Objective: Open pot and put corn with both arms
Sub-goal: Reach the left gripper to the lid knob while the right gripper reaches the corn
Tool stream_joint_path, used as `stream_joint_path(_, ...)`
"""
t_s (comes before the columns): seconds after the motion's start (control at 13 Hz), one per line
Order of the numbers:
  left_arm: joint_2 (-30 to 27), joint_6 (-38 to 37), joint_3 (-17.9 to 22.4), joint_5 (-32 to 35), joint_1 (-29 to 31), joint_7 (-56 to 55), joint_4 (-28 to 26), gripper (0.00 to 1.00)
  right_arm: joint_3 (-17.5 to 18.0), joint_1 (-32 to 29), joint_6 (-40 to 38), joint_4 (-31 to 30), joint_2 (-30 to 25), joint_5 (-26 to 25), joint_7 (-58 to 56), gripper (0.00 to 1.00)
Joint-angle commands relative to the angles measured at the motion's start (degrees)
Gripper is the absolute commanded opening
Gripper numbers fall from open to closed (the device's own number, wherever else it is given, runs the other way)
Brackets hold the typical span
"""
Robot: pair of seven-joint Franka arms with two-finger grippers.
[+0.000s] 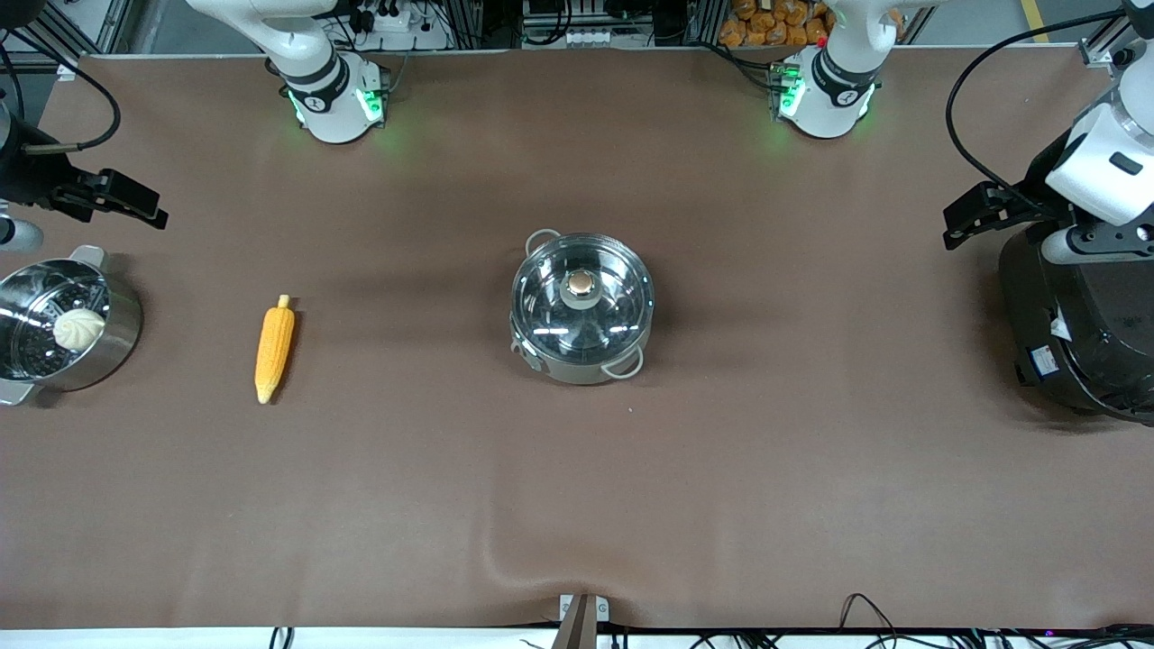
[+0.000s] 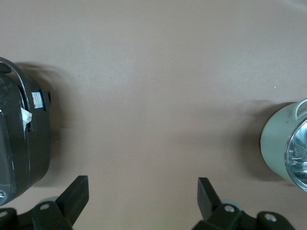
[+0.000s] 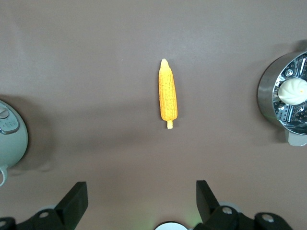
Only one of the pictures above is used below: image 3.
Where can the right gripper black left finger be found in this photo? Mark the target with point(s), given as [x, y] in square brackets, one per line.
[69, 206]

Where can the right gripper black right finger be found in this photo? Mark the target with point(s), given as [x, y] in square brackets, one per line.
[208, 206]

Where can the yellow corn cob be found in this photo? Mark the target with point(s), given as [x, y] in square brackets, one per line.
[168, 95]

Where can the stainless steel steamer pot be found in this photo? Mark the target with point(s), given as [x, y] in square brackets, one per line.
[265, 93]

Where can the brown table cover mat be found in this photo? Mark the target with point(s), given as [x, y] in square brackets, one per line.
[96, 72]

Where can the white steamed bun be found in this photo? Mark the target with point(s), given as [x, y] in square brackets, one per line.
[291, 92]

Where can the perforated steel steamer tray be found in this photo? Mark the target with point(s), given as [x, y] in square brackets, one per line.
[291, 69]

